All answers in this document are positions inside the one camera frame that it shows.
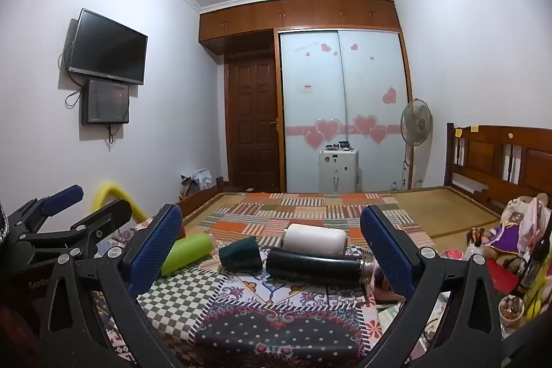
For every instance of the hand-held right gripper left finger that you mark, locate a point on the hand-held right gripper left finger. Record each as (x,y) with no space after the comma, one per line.
(151,253)

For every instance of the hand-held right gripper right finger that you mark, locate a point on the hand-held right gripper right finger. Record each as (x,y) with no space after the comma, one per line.
(384,253)

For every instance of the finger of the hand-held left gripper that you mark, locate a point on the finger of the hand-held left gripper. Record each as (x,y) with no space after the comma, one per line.
(62,197)
(108,217)

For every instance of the dark green cup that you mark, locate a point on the dark green cup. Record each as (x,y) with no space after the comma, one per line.
(239,258)

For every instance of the white paper snack cup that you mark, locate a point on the white paper snack cup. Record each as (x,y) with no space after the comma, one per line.
(511,310)

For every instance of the yellow foam tube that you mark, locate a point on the yellow foam tube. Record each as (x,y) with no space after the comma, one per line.
(113,192)

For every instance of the pink small object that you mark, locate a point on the pink small object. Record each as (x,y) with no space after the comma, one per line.
(380,279)

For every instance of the lime green bottle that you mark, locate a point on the lime green bottle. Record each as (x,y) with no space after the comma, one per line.
(187,253)

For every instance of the pink bowl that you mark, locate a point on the pink bowl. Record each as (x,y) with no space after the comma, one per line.
(452,255)

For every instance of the black thermos bottle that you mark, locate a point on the black thermos bottle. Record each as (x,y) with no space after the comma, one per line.
(315,267)

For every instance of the woven bed mat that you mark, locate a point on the woven bed mat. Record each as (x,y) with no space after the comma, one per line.
(444,208)

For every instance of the wooden bed footboard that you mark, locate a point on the wooden bed footboard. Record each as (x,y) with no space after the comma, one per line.
(200,195)

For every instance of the grey bag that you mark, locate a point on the grey bag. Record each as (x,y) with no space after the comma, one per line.
(196,180)

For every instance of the white small bottle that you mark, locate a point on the white small bottle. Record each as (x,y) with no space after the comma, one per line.
(474,245)

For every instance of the striped patchwork blanket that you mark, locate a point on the striped patchwork blanket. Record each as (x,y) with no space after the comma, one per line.
(302,213)

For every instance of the white small cabinet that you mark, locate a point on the white small cabinet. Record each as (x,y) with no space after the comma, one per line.
(338,172)

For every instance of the plush doll in purple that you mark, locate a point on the plush doll in purple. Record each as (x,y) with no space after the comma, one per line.
(506,230)

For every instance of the red box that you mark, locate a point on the red box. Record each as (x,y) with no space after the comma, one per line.
(506,279)

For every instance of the printed patterned blanket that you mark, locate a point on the printed patterned blanket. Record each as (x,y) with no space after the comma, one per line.
(276,316)

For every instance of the standing electric fan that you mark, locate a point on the standing electric fan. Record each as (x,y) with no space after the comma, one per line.
(416,120)

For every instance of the wooden bed headboard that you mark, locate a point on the wooden bed headboard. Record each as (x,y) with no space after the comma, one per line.
(496,154)

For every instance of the dark tall bottle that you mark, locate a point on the dark tall bottle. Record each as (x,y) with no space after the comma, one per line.
(534,264)

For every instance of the wardrobe with heart stickers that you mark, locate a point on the wardrobe with heart stickers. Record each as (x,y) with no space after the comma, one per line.
(345,92)

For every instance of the brown wooden door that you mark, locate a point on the brown wooden door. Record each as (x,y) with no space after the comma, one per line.
(253,122)

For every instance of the wooden overhead cabinet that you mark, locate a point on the wooden overhead cabinet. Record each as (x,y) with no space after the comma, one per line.
(302,16)

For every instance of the small black wall monitor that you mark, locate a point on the small black wall monitor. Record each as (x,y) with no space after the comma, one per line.
(106,101)

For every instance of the wall-mounted black television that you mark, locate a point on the wall-mounted black television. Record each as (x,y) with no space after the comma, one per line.
(108,48)

